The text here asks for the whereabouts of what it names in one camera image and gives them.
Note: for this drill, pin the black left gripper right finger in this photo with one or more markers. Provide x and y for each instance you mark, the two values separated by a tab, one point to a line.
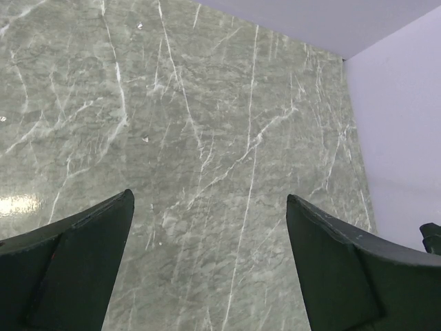
351	279

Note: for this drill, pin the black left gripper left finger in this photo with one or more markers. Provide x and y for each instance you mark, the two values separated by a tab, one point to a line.
61	276

